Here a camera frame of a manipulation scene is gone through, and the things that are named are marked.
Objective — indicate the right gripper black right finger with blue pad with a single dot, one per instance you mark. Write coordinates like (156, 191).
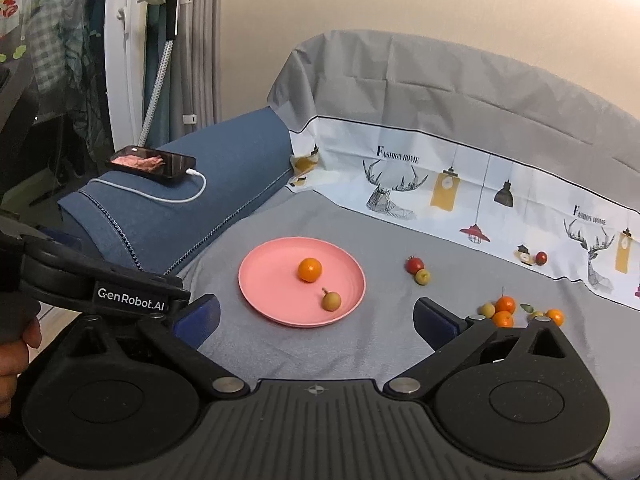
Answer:
(519, 398)

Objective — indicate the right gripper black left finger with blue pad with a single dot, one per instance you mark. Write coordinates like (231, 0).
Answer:
(118, 389)

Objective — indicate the small longan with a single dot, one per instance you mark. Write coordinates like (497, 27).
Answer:
(488, 310)

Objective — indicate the tangerine with stem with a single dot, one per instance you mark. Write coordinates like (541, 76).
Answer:
(505, 303)

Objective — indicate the yellow-green longan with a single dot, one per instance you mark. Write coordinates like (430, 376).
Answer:
(422, 277)

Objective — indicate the red cherry tomato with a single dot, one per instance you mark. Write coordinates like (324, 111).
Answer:
(414, 264)

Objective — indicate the brown longan with stem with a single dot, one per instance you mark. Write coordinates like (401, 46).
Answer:
(331, 301)

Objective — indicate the orange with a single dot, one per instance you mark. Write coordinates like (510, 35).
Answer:
(309, 270)

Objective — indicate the person's left hand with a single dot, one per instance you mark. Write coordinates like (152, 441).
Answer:
(14, 360)

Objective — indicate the longan with green leaf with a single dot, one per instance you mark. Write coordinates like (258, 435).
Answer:
(531, 312)

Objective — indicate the black smartphone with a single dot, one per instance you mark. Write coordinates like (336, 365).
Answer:
(156, 165)

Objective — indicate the pink round plate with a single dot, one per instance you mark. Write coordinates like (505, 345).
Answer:
(268, 281)

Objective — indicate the grey printed sofa cover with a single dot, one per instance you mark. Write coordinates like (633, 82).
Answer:
(499, 176)

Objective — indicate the grey curtain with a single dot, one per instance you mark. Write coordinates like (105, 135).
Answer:
(194, 85)

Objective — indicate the white door frame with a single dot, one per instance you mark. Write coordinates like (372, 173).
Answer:
(124, 58)

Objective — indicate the garment steamer with hose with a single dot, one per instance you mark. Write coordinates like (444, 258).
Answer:
(171, 32)

